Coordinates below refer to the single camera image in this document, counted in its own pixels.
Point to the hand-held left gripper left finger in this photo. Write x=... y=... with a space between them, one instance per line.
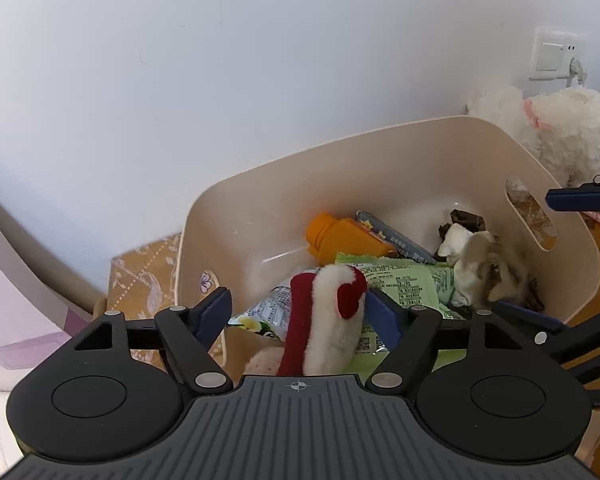
x=212 y=312

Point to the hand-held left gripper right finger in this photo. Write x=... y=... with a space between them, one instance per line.
x=382 y=317

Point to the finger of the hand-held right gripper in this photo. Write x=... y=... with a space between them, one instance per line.
x=570 y=199
x=530 y=315

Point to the brown and white plush toy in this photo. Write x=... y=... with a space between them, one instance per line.
x=522 y=280

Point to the large green snack packet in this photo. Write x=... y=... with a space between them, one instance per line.
x=410 y=282

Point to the white plush cat red bow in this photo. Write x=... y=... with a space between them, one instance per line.
x=330 y=320

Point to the green and white snack packet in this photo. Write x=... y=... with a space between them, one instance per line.
x=270 y=312

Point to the cream scrunchie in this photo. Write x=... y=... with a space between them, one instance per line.
x=465 y=255

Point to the small orange box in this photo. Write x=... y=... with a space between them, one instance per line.
x=337 y=237

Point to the beige plastic storage bin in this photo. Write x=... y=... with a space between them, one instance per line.
x=380 y=170

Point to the white fluffy plush dog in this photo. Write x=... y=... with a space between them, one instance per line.
x=565 y=130

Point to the floral patterned cloth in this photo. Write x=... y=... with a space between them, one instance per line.
x=140 y=280

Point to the pink headboard panel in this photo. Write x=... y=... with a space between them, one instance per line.
x=20 y=310

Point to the white wall socket plate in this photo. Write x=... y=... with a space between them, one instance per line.
x=552 y=52

